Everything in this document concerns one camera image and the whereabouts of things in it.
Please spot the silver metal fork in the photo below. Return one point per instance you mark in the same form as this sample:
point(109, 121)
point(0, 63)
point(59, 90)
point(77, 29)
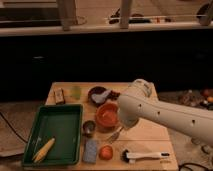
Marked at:
point(114, 136)

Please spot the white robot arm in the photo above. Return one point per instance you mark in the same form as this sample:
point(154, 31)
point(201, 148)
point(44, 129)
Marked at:
point(135, 102)

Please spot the green plastic tray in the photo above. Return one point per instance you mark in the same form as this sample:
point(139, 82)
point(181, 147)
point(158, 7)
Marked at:
point(61, 122)

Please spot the dark brown grape bunch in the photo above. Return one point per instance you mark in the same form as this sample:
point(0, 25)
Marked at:
point(113, 95)

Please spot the dark brown bowl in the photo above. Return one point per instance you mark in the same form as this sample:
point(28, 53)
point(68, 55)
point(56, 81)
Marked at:
point(95, 90)

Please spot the white scoop spoon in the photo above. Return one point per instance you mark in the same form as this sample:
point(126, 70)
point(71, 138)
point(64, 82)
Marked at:
point(101, 98)

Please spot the orange bowl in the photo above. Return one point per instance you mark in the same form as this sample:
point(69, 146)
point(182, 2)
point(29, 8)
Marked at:
point(106, 115)

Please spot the pale green translucent cup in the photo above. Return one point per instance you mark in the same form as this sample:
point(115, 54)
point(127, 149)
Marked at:
point(76, 92)

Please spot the small metal cup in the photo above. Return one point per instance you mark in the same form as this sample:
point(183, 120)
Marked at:
point(89, 128)

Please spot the small wooden block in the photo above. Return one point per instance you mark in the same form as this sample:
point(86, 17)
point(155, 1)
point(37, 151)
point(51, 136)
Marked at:
point(59, 96)

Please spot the wooden table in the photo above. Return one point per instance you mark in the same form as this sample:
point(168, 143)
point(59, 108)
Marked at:
point(145, 137)

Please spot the orange fruit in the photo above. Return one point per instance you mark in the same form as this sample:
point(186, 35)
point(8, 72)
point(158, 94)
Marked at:
point(106, 152)

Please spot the blue grey sponge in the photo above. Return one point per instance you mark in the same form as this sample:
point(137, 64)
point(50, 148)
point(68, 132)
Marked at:
point(90, 151)

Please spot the yellow corn cob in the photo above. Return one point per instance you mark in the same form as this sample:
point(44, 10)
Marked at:
point(41, 154)

